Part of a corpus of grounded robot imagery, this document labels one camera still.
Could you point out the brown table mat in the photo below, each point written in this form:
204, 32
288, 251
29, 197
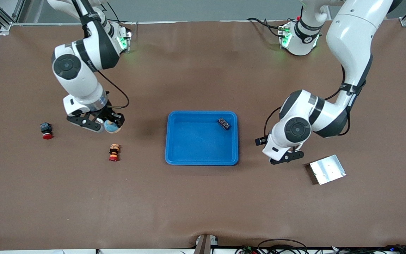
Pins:
203, 204

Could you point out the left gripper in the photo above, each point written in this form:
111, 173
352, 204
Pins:
257, 141

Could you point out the blue desk bell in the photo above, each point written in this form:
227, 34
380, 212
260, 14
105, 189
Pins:
113, 127

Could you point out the red emergency stop button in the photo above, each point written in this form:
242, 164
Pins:
46, 129

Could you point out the blue plastic tray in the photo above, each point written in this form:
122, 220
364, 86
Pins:
196, 144

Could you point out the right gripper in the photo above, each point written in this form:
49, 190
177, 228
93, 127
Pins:
108, 113

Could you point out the silver metal plate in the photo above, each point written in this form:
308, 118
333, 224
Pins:
328, 169

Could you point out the orange red pushbutton switch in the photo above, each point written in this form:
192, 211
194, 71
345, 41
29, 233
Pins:
114, 152

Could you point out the black terminal block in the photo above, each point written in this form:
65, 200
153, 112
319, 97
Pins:
224, 123

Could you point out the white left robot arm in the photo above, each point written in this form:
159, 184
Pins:
351, 42

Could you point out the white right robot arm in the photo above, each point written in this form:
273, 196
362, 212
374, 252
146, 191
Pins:
79, 81

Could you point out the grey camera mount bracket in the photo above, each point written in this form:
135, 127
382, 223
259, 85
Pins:
204, 245

